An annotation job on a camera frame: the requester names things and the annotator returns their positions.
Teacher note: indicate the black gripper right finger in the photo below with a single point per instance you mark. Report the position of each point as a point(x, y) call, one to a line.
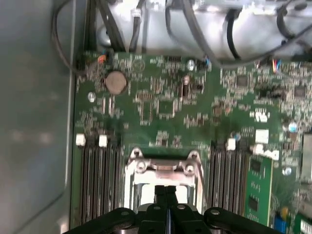
point(180, 219)

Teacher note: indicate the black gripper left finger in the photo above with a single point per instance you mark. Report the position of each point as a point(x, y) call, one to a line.
point(156, 219)

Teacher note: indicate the metal CPU socket cover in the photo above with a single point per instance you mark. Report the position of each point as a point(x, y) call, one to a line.
point(146, 179)

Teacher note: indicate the thin metal locking lever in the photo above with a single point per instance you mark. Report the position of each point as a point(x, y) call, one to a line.
point(200, 180)

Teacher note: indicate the CPU socket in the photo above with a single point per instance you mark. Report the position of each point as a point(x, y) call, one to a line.
point(141, 166)

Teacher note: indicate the green RAM stick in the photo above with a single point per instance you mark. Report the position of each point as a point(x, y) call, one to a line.
point(258, 185)

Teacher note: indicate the green motherboard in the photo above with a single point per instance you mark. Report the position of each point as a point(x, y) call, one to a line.
point(170, 117)

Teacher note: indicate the coin cell battery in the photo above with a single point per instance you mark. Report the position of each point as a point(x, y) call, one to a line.
point(116, 82)

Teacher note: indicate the black PC case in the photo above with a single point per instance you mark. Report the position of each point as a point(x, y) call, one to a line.
point(31, 97)

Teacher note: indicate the silver metal drive cage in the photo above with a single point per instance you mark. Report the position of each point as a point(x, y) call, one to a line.
point(256, 34)

